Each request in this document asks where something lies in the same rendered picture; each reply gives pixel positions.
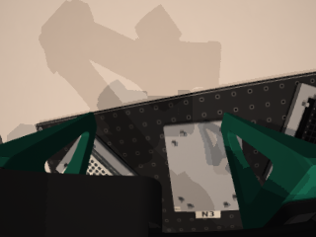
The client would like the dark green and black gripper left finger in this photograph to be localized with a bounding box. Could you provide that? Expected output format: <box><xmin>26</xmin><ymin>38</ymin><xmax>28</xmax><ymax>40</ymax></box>
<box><xmin>0</xmin><ymin>112</ymin><xmax>97</xmax><ymax>174</ymax></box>

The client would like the black well plate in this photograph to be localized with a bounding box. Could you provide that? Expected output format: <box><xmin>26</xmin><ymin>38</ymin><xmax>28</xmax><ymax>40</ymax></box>
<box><xmin>294</xmin><ymin>98</ymin><xmax>316</xmax><ymax>144</ymax></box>

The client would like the white n3 label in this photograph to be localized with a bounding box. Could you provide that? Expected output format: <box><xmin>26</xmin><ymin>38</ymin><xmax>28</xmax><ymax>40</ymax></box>
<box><xmin>196</xmin><ymin>211</ymin><xmax>220</xmax><ymax>218</ymax></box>

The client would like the white well plate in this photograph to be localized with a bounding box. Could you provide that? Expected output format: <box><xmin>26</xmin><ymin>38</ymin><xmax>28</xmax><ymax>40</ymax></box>
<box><xmin>86</xmin><ymin>149</ymin><xmax>121</xmax><ymax>176</ymax></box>

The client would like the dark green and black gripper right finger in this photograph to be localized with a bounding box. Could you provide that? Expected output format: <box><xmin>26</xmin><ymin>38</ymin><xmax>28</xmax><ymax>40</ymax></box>
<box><xmin>221</xmin><ymin>113</ymin><xmax>316</xmax><ymax>229</ymax></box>

